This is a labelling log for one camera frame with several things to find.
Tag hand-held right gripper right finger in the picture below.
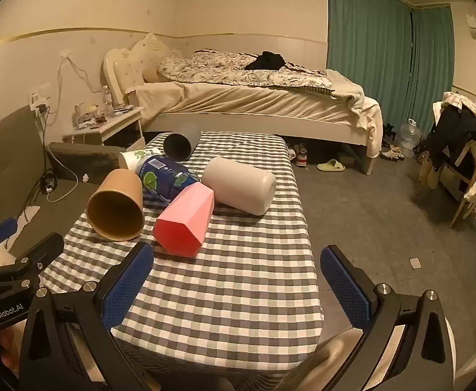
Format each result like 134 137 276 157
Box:
320 245 457 391

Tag white plaid shirt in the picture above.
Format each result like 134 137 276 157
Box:
440 92 476 131

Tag black jacket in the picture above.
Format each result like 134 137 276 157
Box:
424 104 476 172

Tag pink faceted cup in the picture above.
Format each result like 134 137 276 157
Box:
153 182 215 258

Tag beige blanket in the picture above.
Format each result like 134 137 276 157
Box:
326 69 382 129

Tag dark grey cup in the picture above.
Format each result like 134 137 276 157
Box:
163 121 202 162

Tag grey white checkered tablecloth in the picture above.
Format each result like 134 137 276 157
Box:
38 131 325 380

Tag brown paper cup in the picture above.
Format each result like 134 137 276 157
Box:
86 168 146 242

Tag small black floor device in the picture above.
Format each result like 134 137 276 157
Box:
40 169 60 195

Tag white nightstand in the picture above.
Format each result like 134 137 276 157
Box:
62 106 147 152

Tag floral patterned duvet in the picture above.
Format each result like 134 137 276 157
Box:
157 50 333 90

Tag white charging cable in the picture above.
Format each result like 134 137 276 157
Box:
57 54 107 95

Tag clear large water jug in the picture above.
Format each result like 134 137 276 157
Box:
397 119 423 159

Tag white cylindrical cup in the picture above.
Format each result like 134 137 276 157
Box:
201 157 277 216

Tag black garment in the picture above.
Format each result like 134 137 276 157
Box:
244 51 286 71

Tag clear plastic water bottle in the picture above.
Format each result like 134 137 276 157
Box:
101 85 114 117

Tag white green-printed paper cup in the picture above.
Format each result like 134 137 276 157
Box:
119 149 163 171

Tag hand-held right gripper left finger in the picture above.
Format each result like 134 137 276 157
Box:
18 241 155 391

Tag beige cloth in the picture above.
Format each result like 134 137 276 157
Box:
303 329 366 391

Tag wooden chair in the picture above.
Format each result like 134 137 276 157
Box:
415 130 476 229

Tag green slipper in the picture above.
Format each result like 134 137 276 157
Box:
316 159 346 172

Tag pair of grey sneakers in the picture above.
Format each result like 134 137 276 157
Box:
288 143 309 168

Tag cream pillow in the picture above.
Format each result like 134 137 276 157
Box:
142 63 170 84

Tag white wall power strip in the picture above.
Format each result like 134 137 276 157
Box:
28 83 53 113

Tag pair of white shoes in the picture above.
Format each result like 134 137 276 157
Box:
380 144 406 162

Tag clutter of small bedside things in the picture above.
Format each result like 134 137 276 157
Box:
73 102 135 130

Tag green curtain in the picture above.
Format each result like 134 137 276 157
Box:
410 5 455 147
327 0 413 131

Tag cream bed with tufted headboard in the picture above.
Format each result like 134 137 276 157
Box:
103 33 383 177

